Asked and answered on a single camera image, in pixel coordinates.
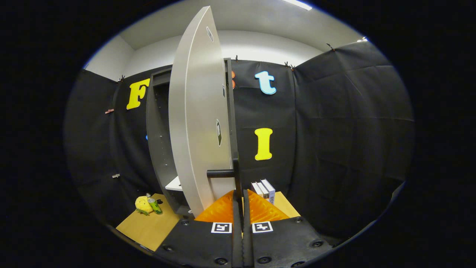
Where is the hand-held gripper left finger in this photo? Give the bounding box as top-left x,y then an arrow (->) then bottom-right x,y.
154,190 -> 243,268

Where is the grey shoe cabinet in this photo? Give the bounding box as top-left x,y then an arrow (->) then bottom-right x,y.
146,58 -> 240,216

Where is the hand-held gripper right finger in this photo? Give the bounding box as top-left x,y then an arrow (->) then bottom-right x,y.
242,189 -> 333,268

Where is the green bottle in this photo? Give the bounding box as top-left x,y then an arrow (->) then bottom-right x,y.
146,194 -> 163,215

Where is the black door handle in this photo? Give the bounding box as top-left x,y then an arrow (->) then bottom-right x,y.
206,158 -> 242,194

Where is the black backdrop cloth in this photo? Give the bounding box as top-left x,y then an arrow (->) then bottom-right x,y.
64,40 -> 415,239

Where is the long ceiling light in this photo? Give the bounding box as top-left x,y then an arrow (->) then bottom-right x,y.
283,0 -> 313,11

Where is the beige shoe cabinet door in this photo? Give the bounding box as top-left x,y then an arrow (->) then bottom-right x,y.
168,6 -> 235,217

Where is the yellow plush toy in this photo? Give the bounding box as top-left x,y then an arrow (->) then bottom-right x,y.
135,196 -> 154,216

